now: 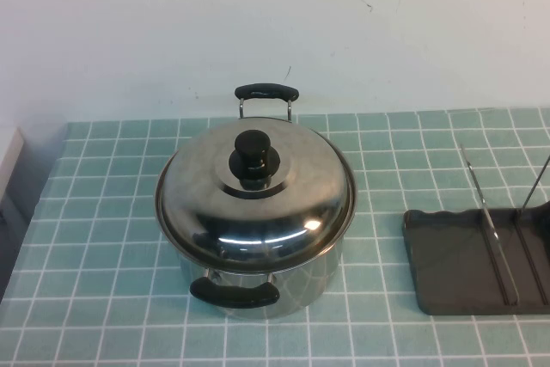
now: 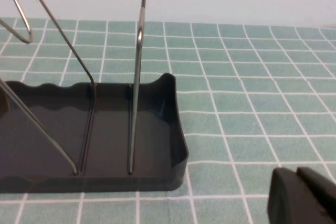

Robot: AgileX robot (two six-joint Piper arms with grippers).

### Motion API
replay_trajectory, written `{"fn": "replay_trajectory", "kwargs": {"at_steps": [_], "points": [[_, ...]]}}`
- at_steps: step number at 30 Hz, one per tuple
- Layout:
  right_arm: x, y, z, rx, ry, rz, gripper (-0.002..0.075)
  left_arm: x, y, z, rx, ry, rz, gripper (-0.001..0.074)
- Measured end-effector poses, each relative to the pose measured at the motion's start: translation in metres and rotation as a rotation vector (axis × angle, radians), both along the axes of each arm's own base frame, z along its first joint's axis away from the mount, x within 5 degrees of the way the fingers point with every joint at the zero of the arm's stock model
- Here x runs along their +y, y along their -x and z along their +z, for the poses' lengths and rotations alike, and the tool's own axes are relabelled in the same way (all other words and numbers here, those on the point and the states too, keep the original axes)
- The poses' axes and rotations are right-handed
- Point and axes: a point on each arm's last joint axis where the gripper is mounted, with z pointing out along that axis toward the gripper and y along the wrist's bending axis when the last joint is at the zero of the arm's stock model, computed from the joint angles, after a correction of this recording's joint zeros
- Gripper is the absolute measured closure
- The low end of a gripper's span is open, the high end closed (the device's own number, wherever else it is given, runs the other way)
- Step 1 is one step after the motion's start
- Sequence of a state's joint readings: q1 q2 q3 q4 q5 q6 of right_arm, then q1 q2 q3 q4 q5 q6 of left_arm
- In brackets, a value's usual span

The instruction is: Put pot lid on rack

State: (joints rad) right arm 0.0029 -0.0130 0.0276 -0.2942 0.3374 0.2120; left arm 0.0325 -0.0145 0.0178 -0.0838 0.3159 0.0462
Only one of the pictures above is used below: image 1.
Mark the black lid rack tray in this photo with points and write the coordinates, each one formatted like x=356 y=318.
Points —
x=451 y=264

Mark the green tile-pattern tablecloth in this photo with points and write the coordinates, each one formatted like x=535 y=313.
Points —
x=107 y=212

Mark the steel pot lid black knob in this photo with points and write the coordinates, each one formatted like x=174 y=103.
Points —
x=193 y=212

